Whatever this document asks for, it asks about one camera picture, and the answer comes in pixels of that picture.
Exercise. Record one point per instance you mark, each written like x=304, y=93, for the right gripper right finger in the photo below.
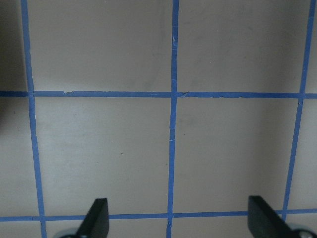
x=263, y=222

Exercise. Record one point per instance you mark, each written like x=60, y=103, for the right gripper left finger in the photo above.
x=96, y=222

